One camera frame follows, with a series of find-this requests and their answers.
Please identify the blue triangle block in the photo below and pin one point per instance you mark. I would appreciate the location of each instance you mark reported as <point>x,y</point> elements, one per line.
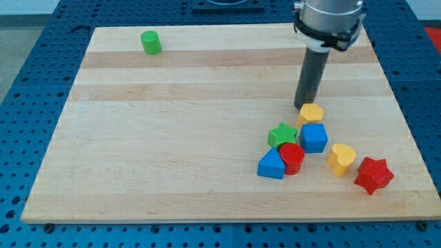
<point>271,165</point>

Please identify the green cylinder block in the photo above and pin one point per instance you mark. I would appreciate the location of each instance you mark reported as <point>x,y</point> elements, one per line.
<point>151,42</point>

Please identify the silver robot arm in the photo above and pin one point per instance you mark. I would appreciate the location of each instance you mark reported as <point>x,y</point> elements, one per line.
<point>323,25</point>

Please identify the green star block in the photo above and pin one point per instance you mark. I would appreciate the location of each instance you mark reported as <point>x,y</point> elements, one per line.
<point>282,134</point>

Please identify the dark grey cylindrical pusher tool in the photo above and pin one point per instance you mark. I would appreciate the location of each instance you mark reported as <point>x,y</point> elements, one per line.
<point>311,73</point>

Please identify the red cylinder block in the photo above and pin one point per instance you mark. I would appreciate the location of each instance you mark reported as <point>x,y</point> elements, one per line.
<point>292,156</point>

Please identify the blue cube block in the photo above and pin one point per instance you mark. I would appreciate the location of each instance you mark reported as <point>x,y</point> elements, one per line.
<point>313,138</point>

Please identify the yellow heart block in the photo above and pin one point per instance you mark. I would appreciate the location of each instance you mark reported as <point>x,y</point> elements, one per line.
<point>340,158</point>

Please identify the light wooden board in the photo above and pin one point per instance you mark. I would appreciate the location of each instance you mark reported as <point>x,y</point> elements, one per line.
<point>176,137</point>

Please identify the red star block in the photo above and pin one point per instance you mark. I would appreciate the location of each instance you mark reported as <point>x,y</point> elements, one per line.
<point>373,174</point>

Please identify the yellow hexagon block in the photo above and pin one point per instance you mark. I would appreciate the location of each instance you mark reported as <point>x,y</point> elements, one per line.
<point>310,113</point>

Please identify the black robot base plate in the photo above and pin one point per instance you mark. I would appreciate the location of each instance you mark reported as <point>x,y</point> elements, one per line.
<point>206,5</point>

